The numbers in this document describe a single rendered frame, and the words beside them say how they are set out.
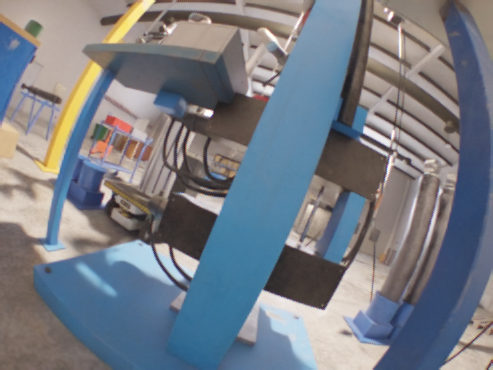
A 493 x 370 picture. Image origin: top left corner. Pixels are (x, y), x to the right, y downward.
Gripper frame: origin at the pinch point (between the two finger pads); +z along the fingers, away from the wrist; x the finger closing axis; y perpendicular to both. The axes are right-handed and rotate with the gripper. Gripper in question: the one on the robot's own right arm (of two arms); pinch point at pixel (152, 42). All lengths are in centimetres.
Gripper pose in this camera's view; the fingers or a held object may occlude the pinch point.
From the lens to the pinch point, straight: 178.0
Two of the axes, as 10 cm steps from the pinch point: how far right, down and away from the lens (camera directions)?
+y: -1.2, 4.2, 9.0
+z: -2.6, 8.6, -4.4
